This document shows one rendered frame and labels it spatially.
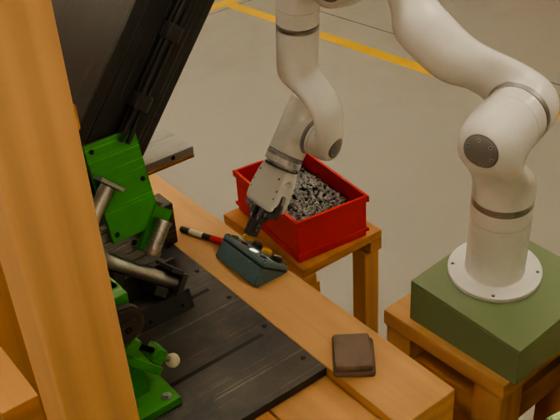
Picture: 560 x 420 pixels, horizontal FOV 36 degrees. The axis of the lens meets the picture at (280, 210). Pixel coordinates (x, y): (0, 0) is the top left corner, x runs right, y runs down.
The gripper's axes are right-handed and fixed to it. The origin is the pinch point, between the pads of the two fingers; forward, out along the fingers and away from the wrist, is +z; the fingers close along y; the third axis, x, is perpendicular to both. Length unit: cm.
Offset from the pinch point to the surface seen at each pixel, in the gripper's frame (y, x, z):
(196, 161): 183, -130, 25
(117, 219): 1.2, 35.2, 5.1
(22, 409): -51, 76, 16
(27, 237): -61, 91, -11
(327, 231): -2.3, -21.6, -3.7
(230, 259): -2.8, 5.4, 7.7
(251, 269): -9.9, 5.4, 6.7
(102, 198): -0.4, 41.6, 1.0
